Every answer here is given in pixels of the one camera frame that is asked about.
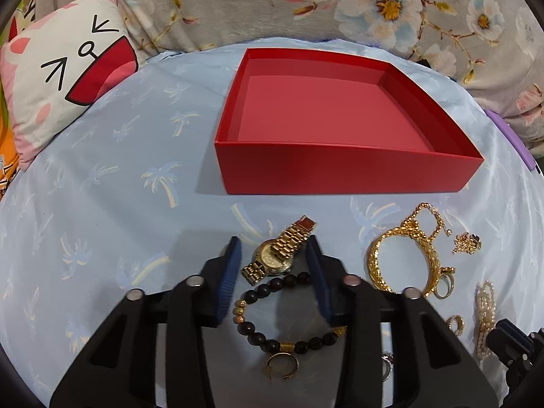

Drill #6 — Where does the cat face pillow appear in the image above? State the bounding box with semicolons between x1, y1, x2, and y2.
1;0;142;169

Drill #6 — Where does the colourful cartoon bedsheet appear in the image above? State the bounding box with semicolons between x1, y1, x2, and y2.
0;0;36;198

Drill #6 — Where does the gold wrist watch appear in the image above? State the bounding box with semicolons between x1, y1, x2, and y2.
242;216;317;286

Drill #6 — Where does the small gold hoop earring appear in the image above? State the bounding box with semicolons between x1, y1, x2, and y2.
445;314;465;337

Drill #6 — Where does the red cardboard box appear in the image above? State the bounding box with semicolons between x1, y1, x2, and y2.
215;48;483;194

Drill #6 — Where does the silver ring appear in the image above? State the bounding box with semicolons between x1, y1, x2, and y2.
381;351;395;383

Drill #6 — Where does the purple object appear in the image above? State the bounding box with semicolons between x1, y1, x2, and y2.
484;109;537;170

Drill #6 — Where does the black bead bracelet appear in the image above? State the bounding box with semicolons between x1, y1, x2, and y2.
232;270;346;355

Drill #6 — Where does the light blue palm cloth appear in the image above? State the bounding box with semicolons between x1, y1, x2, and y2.
1;40;543;403

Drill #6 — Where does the grey floral blanket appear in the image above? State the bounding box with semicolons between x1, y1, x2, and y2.
35;0;544;159

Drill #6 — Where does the gold chain bracelet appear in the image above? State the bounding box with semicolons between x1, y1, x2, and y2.
367;224;456;300

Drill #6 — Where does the pearl bracelet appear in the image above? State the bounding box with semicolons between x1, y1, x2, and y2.
474;280;498;362

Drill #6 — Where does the gold pendant charm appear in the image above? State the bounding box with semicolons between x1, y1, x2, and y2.
452;232;482;255

